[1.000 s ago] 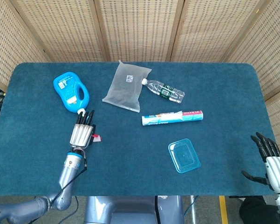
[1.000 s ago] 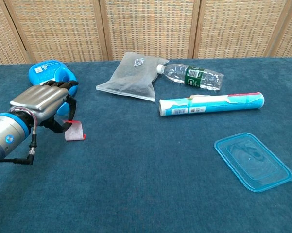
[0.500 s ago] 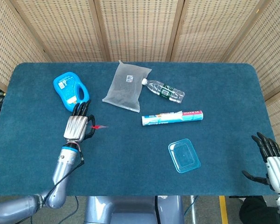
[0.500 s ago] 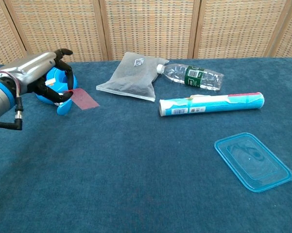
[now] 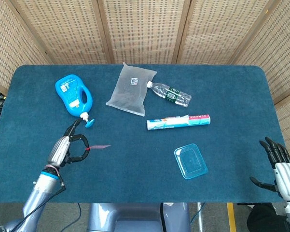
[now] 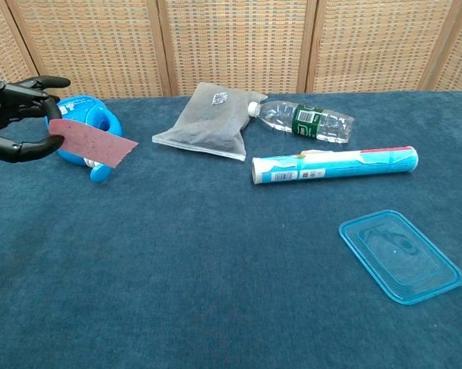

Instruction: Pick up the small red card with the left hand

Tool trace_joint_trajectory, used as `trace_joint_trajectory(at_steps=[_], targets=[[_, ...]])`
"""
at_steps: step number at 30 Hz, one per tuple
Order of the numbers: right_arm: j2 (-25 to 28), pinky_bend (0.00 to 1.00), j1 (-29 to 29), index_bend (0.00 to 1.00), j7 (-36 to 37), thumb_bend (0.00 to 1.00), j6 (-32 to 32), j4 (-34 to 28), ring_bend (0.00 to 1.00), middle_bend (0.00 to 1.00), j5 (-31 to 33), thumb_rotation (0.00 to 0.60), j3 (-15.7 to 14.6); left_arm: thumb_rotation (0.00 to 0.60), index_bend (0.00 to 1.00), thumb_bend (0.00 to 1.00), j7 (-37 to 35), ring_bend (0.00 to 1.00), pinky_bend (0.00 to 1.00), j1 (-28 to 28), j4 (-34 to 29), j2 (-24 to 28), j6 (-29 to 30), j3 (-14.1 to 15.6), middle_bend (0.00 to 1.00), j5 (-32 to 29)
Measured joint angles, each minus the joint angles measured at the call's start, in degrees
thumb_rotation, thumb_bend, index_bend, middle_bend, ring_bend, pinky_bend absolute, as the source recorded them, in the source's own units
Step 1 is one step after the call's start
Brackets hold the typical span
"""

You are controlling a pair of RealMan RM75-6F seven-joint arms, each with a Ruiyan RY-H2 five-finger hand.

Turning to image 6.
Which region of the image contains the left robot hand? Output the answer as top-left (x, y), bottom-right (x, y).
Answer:
top-left (0, 71), bottom-right (72, 165)

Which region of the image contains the red rectangular card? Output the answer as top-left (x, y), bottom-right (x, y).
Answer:
top-left (48, 118), bottom-right (139, 168)

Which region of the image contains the blue detergent pump bottle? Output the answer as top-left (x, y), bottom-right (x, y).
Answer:
top-left (44, 95), bottom-right (123, 184)

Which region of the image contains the frosted plastic pouch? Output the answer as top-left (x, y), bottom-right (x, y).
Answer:
top-left (151, 81), bottom-right (269, 162)

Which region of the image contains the woven folding screen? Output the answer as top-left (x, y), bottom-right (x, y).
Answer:
top-left (0, 0), bottom-right (462, 100)

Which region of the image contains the dark blue table mat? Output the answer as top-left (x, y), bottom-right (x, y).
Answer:
top-left (0, 90), bottom-right (462, 369)

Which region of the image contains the clear plastic water bottle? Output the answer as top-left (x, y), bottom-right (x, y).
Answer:
top-left (248, 100), bottom-right (355, 145)

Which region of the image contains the plastic wrap roll box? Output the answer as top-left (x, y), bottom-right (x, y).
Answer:
top-left (251, 145), bottom-right (420, 185)

